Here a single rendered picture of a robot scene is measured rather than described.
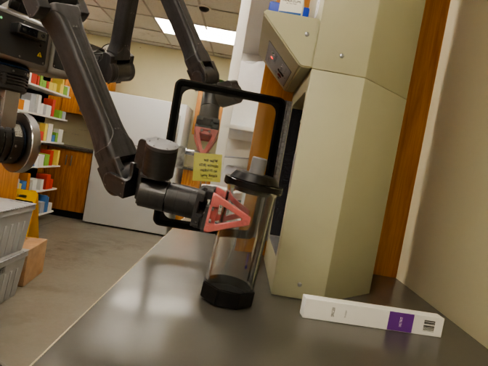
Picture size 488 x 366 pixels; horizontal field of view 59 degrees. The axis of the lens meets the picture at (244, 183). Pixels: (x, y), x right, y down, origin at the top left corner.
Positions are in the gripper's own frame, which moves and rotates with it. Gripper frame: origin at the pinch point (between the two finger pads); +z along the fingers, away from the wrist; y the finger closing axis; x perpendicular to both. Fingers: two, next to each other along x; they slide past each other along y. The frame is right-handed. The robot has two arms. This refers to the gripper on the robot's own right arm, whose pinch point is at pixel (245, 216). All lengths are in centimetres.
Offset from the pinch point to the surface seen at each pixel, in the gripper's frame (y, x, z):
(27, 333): 164, 122, -97
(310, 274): 8.9, 9.9, 16.5
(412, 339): -3.8, 13.9, 34.5
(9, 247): 198, 87, -134
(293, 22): 10.3, -38.8, 0.3
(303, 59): 10.1, -32.3, 4.1
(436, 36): 47, -56, 43
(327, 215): 9.2, -2.8, 16.8
